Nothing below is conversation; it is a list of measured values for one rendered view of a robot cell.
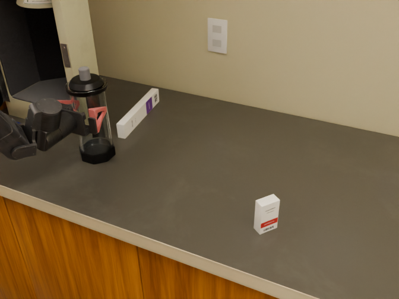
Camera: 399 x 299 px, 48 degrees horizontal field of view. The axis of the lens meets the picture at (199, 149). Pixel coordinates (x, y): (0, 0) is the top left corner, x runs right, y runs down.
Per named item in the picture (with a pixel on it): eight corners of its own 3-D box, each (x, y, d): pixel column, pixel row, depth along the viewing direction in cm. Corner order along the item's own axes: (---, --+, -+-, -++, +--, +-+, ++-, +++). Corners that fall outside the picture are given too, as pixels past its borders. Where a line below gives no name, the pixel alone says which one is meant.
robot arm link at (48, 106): (0, 134, 107) (11, 160, 102) (0, 97, 99) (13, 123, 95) (50, 127, 114) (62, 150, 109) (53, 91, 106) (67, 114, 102)
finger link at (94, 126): (89, 94, 120) (66, 108, 113) (111, 98, 117) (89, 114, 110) (93, 115, 124) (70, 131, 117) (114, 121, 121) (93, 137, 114)
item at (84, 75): (84, 81, 124) (80, 59, 121) (111, 87, 121) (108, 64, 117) (62, 95, 117) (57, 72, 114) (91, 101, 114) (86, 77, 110)
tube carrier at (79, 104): (93, 138, 136) (82, 72, 124) (123, 146, 132) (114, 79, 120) (70, 156, 127) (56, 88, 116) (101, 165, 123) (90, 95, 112)
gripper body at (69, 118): (54, 103, 116) (34, 115, 110) (86, 111, 112) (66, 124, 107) (59, 125, 120) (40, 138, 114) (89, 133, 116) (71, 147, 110)
